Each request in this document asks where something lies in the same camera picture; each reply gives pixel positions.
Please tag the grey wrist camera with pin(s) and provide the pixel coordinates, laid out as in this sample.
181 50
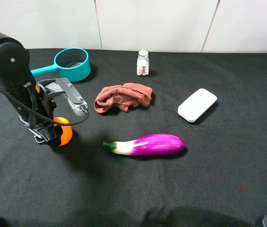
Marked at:
62 86

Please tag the glass jar of pills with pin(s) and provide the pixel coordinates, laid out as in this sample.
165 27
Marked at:
143 63

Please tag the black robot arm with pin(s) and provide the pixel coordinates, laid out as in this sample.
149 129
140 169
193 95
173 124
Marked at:
14 67

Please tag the white rectangular box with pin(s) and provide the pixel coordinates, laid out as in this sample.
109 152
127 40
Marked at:
196 104

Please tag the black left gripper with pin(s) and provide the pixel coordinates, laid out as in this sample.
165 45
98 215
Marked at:
36 112

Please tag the orange fruit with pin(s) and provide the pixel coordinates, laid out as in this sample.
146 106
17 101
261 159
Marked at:
64 132

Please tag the brown crumpled cloth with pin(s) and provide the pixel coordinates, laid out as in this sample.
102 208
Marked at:
123 97

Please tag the black table cloth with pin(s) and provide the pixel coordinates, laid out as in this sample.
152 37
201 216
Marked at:
218 180

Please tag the purple toy eggplant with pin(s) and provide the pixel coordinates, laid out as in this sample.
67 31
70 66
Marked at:
153 144

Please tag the teal saucepan with handle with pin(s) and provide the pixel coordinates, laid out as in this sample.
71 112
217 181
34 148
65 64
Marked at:
71 63

